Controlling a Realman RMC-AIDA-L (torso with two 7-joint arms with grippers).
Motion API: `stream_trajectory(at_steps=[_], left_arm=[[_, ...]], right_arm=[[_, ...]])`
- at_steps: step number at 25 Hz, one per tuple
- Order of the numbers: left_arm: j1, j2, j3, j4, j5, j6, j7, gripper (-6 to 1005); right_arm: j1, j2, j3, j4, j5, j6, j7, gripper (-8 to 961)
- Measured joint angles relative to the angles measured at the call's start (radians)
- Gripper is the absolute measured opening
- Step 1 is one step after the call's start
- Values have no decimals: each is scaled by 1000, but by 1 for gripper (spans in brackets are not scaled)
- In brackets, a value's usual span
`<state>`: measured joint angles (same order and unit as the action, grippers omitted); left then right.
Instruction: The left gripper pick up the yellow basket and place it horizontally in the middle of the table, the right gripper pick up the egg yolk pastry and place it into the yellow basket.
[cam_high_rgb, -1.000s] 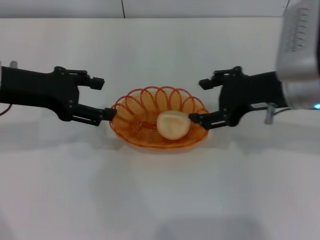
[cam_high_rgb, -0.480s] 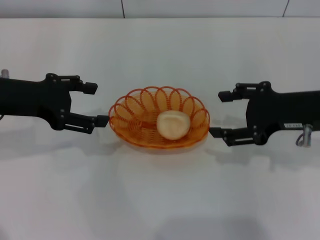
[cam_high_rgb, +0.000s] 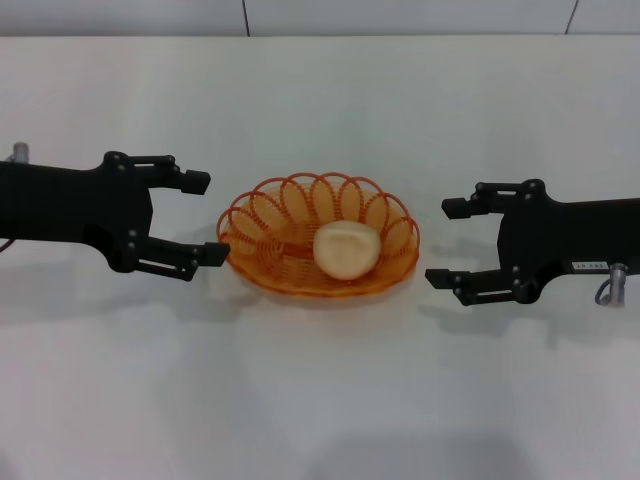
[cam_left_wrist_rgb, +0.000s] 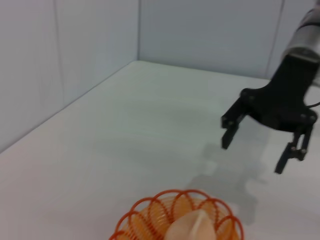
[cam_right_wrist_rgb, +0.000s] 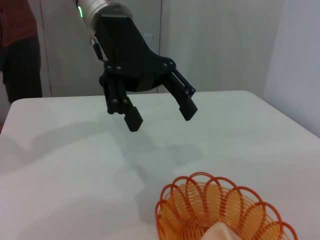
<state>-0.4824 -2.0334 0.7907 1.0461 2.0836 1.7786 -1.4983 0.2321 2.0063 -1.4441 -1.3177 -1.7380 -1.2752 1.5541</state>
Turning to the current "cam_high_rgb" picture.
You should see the beige round bread bun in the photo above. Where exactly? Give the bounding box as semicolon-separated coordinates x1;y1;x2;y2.
312;221;384;281

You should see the silver cable plug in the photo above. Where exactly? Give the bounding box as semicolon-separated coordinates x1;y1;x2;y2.
3;143;32;165
593;261;629;309

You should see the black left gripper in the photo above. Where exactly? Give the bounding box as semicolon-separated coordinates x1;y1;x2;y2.
0;149;212;276

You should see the orange woven plastic basket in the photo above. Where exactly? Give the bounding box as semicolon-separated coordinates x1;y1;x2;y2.
215;171;422;302

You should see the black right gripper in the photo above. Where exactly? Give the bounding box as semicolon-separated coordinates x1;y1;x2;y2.
424;177;640;308

